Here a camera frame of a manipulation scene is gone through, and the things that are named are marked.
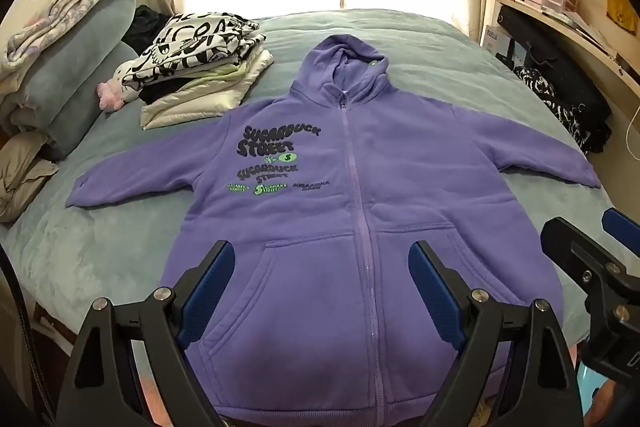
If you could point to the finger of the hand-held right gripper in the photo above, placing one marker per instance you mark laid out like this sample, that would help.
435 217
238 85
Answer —
622 227
575 242

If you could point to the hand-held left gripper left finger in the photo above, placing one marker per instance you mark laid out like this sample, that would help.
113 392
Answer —
210 292

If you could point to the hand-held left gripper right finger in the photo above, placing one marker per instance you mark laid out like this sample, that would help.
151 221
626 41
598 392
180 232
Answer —
432 297

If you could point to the purple zip hoodie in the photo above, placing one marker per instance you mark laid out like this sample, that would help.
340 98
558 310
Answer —
310 257

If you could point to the black white patterned cloth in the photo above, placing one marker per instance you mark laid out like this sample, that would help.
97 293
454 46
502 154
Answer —
550 102

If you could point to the black bag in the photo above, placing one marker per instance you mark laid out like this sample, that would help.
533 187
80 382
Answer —
565 72

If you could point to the white puffer jacket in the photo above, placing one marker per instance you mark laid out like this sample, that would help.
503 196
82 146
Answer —
200 104

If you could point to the papers on shelf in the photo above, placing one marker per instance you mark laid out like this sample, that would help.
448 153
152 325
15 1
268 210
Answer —
585 27

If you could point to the folded black garment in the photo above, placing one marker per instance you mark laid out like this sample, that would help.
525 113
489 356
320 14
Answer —
160 92

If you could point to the yellow cloth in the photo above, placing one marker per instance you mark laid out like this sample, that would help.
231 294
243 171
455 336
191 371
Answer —
620 12

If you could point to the light green garment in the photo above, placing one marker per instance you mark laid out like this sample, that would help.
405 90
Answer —
220 77

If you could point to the pink plush toy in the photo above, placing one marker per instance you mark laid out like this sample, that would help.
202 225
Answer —
112 97

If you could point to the white cardboard box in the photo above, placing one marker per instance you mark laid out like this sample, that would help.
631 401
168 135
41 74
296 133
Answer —
492 39

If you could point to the beige duvet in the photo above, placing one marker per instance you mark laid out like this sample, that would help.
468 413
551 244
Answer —
20 177

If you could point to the grey-blue fleece bed blanket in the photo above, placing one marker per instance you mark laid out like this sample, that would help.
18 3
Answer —
425 57

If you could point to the black and white printed garment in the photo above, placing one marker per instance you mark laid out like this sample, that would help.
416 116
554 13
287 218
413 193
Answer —
200 42

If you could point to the blue-grey folded blanket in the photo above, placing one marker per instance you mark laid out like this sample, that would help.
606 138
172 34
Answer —
75 57

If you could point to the crumpled black clothing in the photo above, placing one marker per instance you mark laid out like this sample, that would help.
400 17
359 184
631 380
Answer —
145 24

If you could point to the floral folded blanket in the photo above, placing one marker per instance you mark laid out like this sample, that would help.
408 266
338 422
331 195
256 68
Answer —
75 2

